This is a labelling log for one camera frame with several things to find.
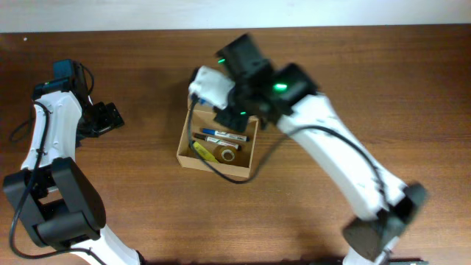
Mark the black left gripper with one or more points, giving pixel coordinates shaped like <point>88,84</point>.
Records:
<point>111,118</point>

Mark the yellow highlighter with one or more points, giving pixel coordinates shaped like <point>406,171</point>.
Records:
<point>201,152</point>

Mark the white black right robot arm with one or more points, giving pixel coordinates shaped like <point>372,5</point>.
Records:
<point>384,206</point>

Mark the yellow tape roll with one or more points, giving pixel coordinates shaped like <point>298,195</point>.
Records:
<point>226,155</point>

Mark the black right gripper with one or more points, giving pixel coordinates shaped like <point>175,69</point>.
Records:
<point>228,117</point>

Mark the blue whiteboard marker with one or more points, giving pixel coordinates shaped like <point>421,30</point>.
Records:
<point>225,134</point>

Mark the brown cardboard box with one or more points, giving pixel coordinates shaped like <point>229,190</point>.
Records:
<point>203,117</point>

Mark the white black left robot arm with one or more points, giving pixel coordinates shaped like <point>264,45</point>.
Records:
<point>57,209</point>

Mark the black whiteboard marker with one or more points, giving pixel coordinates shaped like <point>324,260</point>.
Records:
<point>216,141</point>

